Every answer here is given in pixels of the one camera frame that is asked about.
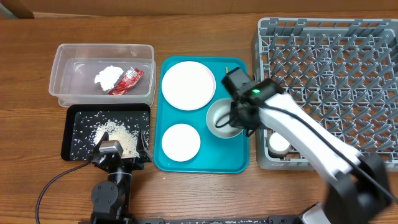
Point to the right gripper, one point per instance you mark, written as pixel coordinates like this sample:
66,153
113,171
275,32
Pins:
236,121

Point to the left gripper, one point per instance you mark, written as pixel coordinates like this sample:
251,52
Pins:
138,163

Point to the grey bowl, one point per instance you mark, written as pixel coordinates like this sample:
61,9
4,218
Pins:
217,119

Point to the rice pile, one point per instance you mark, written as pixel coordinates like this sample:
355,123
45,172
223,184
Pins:
123,126

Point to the white cup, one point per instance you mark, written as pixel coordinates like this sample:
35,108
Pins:
278,146

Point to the pink bowl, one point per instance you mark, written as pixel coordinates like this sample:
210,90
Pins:
181,142

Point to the large white plate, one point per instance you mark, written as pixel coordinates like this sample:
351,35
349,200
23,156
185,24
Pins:
188,85

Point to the red snack wrapper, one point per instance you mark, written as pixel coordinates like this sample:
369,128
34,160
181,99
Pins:
129,79

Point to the white tissue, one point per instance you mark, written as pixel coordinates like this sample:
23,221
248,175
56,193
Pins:
108,77

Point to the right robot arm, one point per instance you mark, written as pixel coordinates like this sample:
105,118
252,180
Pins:
358,186

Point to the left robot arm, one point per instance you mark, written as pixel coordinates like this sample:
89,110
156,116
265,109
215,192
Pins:
111,198

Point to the grey dishwasher rack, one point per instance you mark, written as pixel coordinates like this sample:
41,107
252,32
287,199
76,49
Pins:
342,72

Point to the teal serving tray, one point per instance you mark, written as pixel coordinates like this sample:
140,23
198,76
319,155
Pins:
216,155

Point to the black plastic tray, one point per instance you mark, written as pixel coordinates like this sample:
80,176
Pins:
74,109

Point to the clear plastic bin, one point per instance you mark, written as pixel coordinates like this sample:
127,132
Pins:
75,66

